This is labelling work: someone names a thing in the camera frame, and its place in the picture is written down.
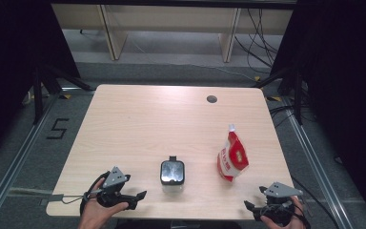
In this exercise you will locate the light wooden desk frame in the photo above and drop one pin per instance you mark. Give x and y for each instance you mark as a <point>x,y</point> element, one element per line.
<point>171,17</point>

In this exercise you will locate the person's left hand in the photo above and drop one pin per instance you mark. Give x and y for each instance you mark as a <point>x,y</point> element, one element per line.
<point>95,214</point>

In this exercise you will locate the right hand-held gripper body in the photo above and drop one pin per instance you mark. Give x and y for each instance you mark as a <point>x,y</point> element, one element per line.
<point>281,190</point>

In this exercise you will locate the person's right hand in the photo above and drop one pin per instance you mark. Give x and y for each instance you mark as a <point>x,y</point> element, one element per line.
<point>296,223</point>

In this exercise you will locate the glass jar with black lid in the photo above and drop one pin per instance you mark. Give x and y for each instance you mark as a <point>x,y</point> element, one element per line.
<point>172,172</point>

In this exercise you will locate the black curtain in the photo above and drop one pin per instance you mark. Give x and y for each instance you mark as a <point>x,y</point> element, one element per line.
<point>12,63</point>
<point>346,79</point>

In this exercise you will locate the person's dark clothing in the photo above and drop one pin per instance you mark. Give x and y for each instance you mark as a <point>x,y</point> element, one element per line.
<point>146,225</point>

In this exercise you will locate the yellow and black tape piece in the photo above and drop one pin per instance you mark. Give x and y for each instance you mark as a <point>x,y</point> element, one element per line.
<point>274,99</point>
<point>257,78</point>
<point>65,96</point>

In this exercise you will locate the grey tape strip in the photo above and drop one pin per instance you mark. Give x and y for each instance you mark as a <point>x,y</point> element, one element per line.
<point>55,197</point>

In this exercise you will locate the red and white refill pouch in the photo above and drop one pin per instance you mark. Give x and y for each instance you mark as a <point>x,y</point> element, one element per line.
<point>233,159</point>

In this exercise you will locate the black metal stand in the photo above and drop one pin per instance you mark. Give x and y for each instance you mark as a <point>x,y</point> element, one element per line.
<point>38,95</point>
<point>298,98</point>

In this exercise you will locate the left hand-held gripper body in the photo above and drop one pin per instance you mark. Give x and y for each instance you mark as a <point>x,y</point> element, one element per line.
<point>116,178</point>

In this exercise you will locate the aluminium floor rail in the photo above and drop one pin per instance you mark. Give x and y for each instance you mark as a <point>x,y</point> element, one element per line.
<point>314,162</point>
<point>16,162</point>

